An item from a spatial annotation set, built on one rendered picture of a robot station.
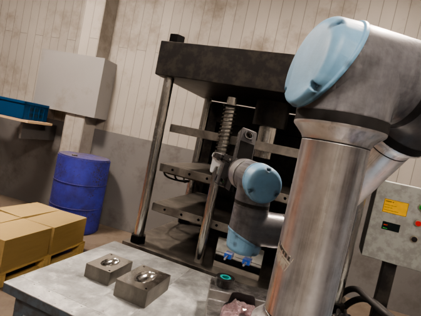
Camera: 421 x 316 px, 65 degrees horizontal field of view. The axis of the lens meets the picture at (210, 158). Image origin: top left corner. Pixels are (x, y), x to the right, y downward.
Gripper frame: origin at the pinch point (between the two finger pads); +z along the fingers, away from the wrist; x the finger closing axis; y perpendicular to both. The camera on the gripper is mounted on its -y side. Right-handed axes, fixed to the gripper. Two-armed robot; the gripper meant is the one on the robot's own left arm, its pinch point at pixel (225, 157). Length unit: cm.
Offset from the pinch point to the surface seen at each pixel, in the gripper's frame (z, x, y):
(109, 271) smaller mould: 45, -20, 63
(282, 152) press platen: 74, 49, -12
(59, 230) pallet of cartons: 231, -69, 121
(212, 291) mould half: 28, 21, 53
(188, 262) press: 84, 22, 65
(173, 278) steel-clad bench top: 58, 11, 65
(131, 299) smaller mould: 32, -9, 66
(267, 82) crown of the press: 70, 27, -43
